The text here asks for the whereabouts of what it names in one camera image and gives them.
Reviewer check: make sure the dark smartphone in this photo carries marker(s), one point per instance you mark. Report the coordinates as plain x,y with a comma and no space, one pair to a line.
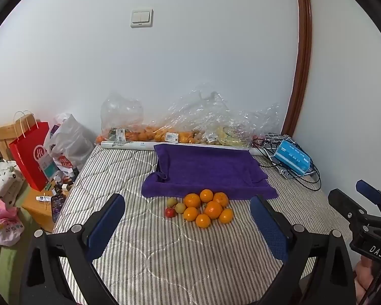
57,206

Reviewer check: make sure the red paper shopping bag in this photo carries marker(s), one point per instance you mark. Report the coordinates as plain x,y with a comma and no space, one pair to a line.
28,162

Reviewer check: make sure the small red fruit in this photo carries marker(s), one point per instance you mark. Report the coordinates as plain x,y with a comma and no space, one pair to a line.
169,212

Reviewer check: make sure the white small tube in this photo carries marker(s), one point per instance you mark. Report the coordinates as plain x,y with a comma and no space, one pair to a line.
43,198

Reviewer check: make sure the blue cardboard box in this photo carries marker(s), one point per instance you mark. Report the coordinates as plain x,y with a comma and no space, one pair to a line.
292,157

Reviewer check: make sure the pink printed clothing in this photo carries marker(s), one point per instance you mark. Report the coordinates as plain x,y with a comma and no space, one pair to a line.
3,225

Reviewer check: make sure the person's right hand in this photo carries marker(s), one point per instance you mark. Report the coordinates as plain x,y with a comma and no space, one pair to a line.
362,279

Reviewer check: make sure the clear plastic bag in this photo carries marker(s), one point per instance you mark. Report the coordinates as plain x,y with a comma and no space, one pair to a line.
120,111
263,117
177,117
222,114

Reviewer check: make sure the wooden nightstand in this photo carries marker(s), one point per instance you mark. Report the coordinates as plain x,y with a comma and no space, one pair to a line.
38,209

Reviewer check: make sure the bagged yellow fruit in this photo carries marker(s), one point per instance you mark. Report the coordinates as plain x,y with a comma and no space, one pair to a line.
225,136

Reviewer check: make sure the white printed folded clothing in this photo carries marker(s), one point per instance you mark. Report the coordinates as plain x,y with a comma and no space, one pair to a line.
3,178

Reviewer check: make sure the brown wooden door frame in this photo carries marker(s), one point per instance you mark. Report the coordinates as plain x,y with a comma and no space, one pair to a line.
301,54

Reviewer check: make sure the small green jujube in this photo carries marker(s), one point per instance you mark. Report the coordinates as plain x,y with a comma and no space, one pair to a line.
170,202
180,208

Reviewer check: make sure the white plastic shopping bag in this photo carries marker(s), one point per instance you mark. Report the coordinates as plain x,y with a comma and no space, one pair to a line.
71,143

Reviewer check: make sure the purple towel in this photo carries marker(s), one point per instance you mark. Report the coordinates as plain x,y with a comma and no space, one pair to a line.
209,171

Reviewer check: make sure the small toiletry bottles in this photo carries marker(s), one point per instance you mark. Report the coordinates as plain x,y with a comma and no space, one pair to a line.
63,181

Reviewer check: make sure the pile of oranges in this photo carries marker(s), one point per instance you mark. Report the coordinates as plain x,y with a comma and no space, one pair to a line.
206,211

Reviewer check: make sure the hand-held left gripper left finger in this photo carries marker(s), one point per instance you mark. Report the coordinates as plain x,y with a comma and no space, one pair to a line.
104,225

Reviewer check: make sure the heap of bagged leafy tangerines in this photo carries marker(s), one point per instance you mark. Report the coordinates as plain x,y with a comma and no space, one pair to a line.
100,139

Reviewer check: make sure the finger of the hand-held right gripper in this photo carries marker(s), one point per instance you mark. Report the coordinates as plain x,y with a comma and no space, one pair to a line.
368,190
346,205

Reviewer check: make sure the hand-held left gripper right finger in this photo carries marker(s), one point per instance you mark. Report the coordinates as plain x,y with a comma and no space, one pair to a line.
268,225

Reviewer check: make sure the white light switch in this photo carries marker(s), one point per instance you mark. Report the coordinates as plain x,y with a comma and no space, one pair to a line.
141,18

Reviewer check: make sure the green cloth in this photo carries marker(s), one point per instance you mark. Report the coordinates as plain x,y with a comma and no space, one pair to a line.
6,267

